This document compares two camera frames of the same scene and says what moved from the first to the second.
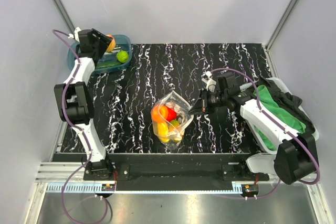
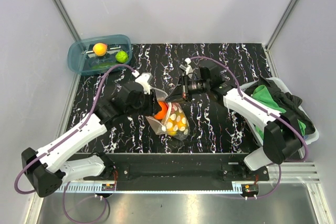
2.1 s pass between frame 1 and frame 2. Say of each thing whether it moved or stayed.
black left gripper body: moved
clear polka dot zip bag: moved
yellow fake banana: moved
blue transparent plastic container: stayed
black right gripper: moved
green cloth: stayed
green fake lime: stayed
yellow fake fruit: moved
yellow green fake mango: moved
